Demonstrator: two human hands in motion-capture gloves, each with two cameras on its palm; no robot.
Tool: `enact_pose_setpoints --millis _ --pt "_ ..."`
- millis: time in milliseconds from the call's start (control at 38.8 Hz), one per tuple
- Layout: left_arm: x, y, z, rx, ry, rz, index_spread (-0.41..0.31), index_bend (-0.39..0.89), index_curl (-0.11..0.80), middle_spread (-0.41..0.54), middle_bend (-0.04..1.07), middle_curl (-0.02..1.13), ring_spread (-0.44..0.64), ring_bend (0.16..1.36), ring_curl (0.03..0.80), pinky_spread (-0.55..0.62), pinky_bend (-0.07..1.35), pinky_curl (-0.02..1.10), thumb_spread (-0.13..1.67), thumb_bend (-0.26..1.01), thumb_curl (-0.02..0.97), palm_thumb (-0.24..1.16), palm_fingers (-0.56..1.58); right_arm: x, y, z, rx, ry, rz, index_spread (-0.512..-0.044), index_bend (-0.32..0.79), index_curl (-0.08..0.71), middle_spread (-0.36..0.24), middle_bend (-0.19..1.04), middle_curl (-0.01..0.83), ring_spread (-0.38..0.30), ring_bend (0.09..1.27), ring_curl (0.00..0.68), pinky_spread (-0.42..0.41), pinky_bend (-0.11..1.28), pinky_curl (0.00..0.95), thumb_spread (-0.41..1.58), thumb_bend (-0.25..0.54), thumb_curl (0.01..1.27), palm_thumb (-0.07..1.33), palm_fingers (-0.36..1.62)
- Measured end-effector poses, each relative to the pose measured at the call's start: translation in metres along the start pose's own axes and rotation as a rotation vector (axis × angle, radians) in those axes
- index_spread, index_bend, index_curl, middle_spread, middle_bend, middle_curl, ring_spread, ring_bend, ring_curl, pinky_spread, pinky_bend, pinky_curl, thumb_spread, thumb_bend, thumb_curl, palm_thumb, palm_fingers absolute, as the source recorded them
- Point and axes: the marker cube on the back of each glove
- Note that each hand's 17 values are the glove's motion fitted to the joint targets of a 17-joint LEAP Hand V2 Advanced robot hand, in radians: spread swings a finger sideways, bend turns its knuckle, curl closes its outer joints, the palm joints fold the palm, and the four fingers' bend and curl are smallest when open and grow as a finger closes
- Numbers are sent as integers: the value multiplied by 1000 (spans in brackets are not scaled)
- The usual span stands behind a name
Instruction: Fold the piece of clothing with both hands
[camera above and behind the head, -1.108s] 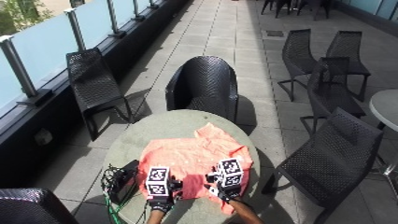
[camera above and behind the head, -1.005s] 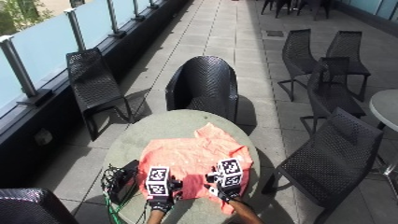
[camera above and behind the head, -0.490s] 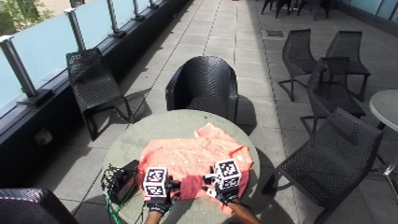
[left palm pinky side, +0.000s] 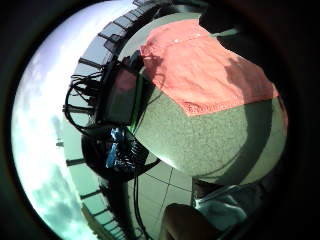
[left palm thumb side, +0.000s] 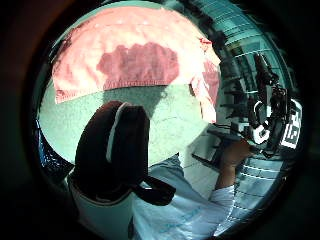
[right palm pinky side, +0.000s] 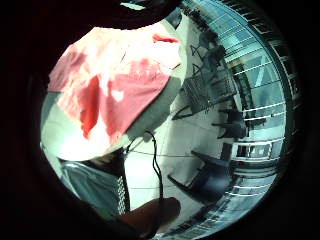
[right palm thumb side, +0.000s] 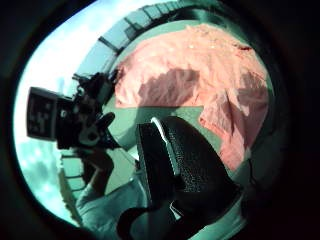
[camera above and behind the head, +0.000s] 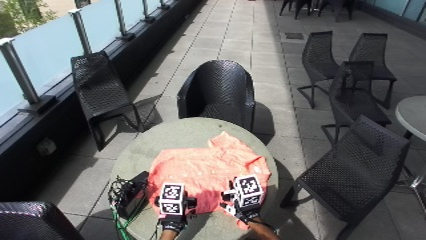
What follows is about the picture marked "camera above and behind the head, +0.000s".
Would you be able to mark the person's right hand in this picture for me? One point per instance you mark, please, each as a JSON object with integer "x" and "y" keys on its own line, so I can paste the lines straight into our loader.
{"x": 245, "y": 213}

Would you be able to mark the person's left hand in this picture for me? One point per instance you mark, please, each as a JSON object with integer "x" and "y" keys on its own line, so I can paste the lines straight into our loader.
{"x": 171, "y": 222}

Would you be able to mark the white marker cube on right glove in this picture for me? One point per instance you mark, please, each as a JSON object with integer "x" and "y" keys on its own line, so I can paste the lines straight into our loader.
{"x": 247, "y": 191}

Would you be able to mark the white marker cube on glove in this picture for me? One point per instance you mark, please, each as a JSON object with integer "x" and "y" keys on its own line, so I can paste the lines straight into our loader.
{"x": 171, "y": 199}
{"x": 247, "y": 191}

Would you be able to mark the white marker cube on left glove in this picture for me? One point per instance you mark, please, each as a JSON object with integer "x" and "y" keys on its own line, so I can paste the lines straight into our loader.
{"x": 171, "y": 199}

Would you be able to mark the black electronics box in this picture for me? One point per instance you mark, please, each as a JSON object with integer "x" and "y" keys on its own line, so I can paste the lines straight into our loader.
{"x": 129, "y": 194}

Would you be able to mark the orange shirt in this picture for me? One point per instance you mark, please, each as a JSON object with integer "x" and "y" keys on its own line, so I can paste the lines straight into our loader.
{"x": 203, "y": 168}

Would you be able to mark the black perforated chair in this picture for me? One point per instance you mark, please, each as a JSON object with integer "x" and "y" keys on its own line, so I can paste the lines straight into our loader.
{"x": 316, "y": 61}
{"x": 102, "y": 93}
{"x": 295, "y": 6}
{"x": 354, "y": 173}
{"x": 352, "y": 96}
{"x": 372, "y": 60}
{"x": 336, "y": 7}

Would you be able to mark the black wicker armchair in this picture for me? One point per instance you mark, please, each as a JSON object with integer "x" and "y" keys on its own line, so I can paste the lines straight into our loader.
{"x": 218, "y": 91}
{"x": 30, "y": 221}

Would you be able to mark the round grey side table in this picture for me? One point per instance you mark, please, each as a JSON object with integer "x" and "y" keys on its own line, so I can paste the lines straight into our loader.
{"x": 412, "y": 115}

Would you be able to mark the square floor drain cover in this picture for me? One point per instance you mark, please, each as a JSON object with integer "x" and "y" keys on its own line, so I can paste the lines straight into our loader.
{"x": 294, "y": 35}

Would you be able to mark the frosted glass railing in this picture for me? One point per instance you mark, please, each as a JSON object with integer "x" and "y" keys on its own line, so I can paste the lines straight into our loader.
{"x": 44, "y": 50}

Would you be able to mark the metal railing post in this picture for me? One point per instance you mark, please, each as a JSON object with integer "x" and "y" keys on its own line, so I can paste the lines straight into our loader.
{"x": 146, "y": 10}
{"x": 81, "y": 31}
{"x": 20, "y": 71}
{"x": 121, "y": 18}

